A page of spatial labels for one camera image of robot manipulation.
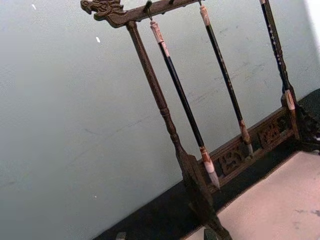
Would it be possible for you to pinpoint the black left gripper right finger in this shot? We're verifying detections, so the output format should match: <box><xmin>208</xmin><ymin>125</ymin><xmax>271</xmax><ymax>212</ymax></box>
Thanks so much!
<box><xmin>203</xmin><ymin>227</ymin><xmax>219</xmax><ymax>240</ymax></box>

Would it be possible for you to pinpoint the black table cloth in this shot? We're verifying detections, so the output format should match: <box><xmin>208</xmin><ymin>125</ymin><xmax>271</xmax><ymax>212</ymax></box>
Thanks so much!
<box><xmin>91</xmin><ymin>88</ymin><xmax>320</xmax><ymax>240</ymax></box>

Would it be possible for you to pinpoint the large black calligraphy brush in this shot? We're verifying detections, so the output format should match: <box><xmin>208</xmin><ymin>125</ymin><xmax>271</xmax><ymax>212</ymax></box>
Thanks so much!
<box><xmin>149</xmin><ymin>19</ymin><xmax>221</xmax><ymax>190</ymax></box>

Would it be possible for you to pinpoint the carved brown wooden brush rack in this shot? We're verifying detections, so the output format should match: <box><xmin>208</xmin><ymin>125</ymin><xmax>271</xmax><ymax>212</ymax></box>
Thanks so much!
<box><xmin>80</xmin><ymin>0</ymin><xmax>320</xmax><ymax>240</ymax></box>

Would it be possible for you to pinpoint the thin black calligraphy brush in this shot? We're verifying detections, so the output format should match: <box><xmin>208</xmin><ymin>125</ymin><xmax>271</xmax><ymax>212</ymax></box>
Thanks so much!
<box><xmin>198</xmin><ymin>4</ymin><xmax>254</xmax><ymax>158</ymax></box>

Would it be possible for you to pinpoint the black speckled calligraphy brush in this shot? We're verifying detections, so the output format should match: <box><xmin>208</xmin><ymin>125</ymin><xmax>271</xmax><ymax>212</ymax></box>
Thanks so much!
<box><xmin>258</xmin><ymin>0</ymin><xmax>296</xmax><ymax>111</ymax></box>

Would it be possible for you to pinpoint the plain pale wall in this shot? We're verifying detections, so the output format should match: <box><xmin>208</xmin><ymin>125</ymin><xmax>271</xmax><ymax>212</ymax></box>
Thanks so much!
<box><xmin>0</xmin><ymin>0</ymin><xmax>320</xmax><ymax>240</ymax></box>

